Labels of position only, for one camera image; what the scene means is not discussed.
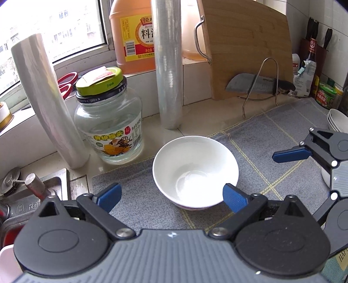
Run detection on white bowl with pink flowers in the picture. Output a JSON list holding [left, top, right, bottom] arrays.
[[152, 135, 240, 211], [321, 163, 333, 191]]

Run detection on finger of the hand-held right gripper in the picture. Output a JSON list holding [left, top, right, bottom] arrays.
[[272, 128, 339, 168], [313, 190, 341, 226]]

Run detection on round metal sink stopper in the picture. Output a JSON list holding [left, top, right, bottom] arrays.
[[0, 167, 23, 195]]

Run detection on short plastic wrap roll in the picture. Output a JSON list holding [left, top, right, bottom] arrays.
[[11, 33, 91, 169]]

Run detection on metal sink knob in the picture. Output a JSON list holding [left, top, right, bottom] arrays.
[[24, 174, 53, 200]]

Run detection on crumpled white bag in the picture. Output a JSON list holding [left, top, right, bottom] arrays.
[[292, 60, 317, 98]]

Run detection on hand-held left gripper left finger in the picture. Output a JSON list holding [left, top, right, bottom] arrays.
[[38, 183, 137, 242]]

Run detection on red handled scissors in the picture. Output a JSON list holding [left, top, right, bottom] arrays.
[[57, 71, 79, 100]]

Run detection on white plate with two flower prints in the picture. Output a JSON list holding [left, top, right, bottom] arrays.
[[326, 111, 348, 133]]

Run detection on orange cooking wine jug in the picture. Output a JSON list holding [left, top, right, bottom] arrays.
[[109, 0, 158, 74]]

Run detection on spice jar with yellow lid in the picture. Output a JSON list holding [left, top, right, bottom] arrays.
[[333, 86, 344, 108]]

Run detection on window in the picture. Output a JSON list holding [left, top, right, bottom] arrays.
[[0, 0, 116, 94]]

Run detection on dark red knife block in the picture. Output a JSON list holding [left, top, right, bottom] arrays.
[[299, 38, 331, 85]]

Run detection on kitchen knife with black handle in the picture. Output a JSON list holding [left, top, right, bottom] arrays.
[[225, 73, 296, 96]]

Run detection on metal wire rack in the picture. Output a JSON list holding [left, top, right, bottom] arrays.
[[243, 58, 282, 118]]

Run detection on sauce jar with green lid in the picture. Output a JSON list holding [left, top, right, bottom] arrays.
[[315, 82, 338, 109]]

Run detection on grey and teal checked cloth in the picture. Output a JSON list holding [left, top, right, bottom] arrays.
[[91, 98, 348, 283]]

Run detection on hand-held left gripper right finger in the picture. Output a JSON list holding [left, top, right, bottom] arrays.
[[208, 184, 307, 242]]

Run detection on dark soy sauce bottle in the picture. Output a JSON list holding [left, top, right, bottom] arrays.
[[306, 38, 318, 79]]

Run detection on bamboo cutting board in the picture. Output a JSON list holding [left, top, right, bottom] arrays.
[[194, 0, 294, 101]]

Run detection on tall plastic wrap roll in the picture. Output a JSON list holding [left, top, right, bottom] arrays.
[[150, 0, 184, 130]]

